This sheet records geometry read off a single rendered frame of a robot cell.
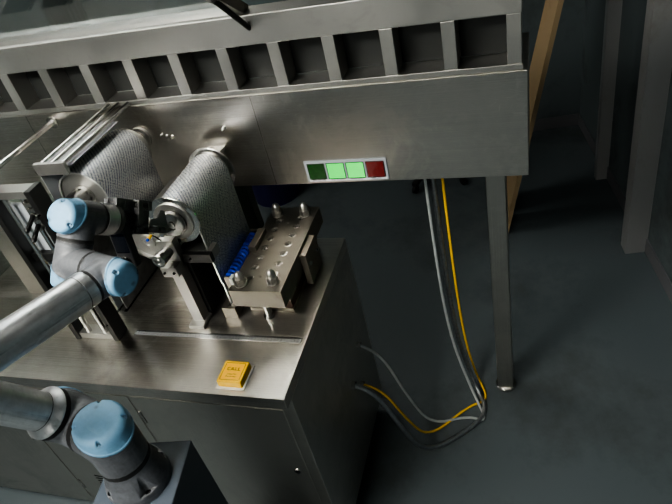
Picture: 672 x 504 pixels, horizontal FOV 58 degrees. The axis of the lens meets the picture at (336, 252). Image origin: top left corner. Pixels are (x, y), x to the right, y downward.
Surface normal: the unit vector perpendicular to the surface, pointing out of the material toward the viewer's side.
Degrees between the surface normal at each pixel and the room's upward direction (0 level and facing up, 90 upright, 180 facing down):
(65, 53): 90
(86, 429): 7
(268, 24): 90
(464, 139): 90
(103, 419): 7
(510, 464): 0
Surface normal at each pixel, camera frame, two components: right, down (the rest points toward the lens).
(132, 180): 0.96, 0.03
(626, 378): -0.20, -0.77
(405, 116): -0.25, 0.64
